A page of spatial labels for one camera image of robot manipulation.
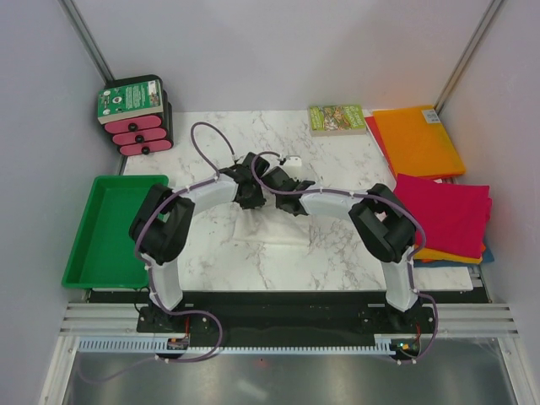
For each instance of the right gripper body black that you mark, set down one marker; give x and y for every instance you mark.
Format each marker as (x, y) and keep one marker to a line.
(278, 204)

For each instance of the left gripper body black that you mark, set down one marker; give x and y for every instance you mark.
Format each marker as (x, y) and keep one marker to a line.
(256, 198)

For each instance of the white t shirt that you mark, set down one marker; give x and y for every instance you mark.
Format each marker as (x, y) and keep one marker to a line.
(269, 225)

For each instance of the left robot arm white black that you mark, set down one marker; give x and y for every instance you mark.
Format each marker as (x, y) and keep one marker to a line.
(162, 223)

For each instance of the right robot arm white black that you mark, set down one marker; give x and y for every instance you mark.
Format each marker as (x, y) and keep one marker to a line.
(384, 225)

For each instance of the light green book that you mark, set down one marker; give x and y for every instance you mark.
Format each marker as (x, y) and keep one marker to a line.
(336, 120)

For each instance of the red folder under orange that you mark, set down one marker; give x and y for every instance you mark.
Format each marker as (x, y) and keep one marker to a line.
(374, 130)

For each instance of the black pink drawer stand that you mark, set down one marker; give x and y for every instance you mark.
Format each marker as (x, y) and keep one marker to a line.
(142, 135)

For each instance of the orange plastic folder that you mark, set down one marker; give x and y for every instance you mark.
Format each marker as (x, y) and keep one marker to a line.
(417, 144)

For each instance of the green book on stand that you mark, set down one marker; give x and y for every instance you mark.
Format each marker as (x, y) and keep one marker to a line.
(129, 101)

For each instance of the green plastic tray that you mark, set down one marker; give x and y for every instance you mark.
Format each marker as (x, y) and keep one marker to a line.
(102, 254)

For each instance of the magenta folded t shirt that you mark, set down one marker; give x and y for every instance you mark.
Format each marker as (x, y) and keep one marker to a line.
(454, 217)

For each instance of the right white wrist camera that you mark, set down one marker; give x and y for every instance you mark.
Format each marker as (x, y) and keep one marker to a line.
(291, 162)

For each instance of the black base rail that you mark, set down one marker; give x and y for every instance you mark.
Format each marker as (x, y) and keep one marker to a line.
(277, 318)

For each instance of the white slotted cable duct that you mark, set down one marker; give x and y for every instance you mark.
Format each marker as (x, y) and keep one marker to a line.
(169, 345)

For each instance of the left aluminium frame post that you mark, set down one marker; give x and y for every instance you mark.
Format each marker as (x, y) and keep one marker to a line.
(90, 44)

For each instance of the aluminium frame post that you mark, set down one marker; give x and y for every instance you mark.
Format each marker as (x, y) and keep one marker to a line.
(90, 44)
(480, 32)

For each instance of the right aluminium frame post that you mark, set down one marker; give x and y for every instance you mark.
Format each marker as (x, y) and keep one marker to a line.
(480, 32)

